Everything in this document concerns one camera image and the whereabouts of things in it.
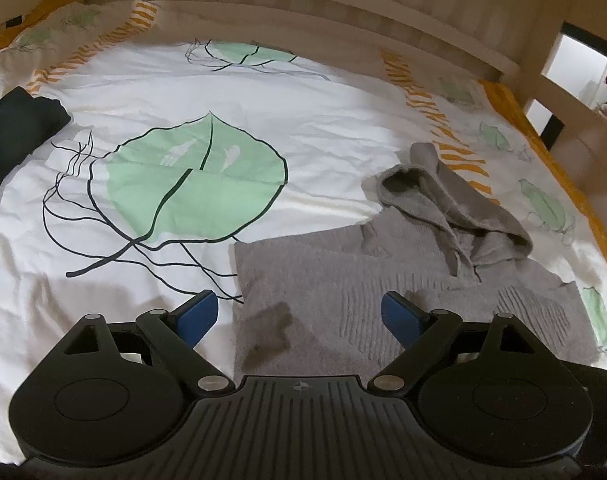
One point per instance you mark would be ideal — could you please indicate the leaf print bed cover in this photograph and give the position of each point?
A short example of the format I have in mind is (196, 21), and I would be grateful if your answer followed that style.
(333, 110)

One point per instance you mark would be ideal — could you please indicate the leaf print pillow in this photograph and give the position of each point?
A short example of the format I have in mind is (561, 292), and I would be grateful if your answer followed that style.
(58, 40)

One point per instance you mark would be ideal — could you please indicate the dark folded garment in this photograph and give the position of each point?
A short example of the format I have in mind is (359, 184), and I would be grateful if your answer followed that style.
(18, 135)

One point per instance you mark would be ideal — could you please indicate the grey hoodie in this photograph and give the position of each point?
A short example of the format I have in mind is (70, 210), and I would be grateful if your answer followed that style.
(308, 280)

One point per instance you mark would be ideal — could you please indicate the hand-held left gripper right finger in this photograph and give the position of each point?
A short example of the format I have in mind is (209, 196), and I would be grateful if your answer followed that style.
(398, 315)

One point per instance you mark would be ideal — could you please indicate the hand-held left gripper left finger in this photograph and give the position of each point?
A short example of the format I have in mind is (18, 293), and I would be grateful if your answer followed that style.
(198, 317)

